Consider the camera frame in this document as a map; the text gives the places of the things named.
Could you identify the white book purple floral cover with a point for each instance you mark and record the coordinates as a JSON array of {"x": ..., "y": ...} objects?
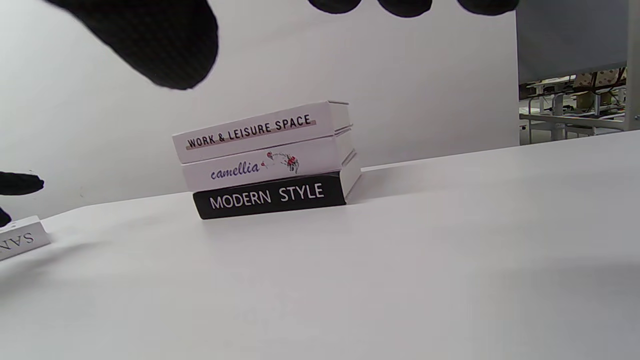
[{"x": 320, "y": 162}]

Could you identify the white backdrop board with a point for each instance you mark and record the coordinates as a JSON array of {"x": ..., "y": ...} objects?
[{"x": 400, "y": 75}]

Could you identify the person's left hand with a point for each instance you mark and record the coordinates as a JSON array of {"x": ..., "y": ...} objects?
[{"x": 20, "y": 183}]

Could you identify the white book small text cover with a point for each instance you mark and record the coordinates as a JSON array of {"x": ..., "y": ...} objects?
[{"x": 330, "y": 122}]

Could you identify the white book large black letters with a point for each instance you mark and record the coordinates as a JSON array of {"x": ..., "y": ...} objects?
[{"x": 25, "y": 240}]

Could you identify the grey partition panel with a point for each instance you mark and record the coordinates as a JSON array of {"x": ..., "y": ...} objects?
[{"x": 570, "y": 35}]

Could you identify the person's right hand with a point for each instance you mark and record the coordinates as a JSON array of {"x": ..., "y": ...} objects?
[{"x": 165, "y": 45}]

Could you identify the background desks and shelves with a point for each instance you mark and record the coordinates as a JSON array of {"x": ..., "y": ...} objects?
[{"x": 557, "y": 125}]

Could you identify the white book with black spine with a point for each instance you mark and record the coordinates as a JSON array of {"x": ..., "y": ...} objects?
[{"x": 332, "y": 192}]

